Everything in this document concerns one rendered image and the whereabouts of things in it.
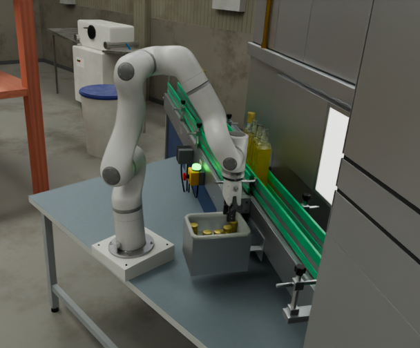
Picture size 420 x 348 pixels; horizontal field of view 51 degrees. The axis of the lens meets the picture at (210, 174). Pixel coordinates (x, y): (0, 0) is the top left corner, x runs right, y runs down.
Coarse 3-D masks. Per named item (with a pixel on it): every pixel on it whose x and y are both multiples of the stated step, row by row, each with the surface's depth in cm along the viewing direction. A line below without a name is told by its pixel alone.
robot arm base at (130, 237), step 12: (120, 216) 171; (132, 216) 171; (120, 228) 173; (132, 228) 173; (120, 240) 176; (132, 240) 175; (144, 240) 180; (120, 252) 177; (132, 252) 176; (144, 252) 176
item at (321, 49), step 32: (256, 0) 221; (288, 0) 185; (320, 0) 159; (352, 0) 138; (256, 32) 223; (288, 32) 186; (320, 32) 159; (352, 32) 139; (256, 64) 224; (288, 64) 182; (320, 64) 160; (352, 64) 140; (256, 96) 226; (352, 96) 136; (320, 224) 164
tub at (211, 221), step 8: (192, 216) 169; (200, 216) 170; (208, 216) 171; (216, 216) 172; (224, 216) 172; (240, 216) 170; (200, 224) 171; (208, 224) 172; (216, 224) 173; (224, 224) 174; (240, 224) 168; (192, 232) 157; (200, 232) 171; (240, 232) 168; (248, 232) 159
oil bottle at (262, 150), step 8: (256, 144) 178; (264, 144) 175; (256, 152) 178; (264, 152) 176; (256, 160) 178; (264, 160) 178; (256, 168) 179; (264, 168) 179; (264, 176) 181; (264, 184) 182
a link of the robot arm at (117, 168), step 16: (128, 64) 141; (144, 64) 145; (128, 80) 142; (144, 80) 148; (128, 96) 149; (128, 112) 153; (144, 112) 158; (128, 128) 156; (112, 144) 159; (128, 144) 158; (112, 160) 158; (128, 160) 158; (112, 176) 158; (128, 176) 161
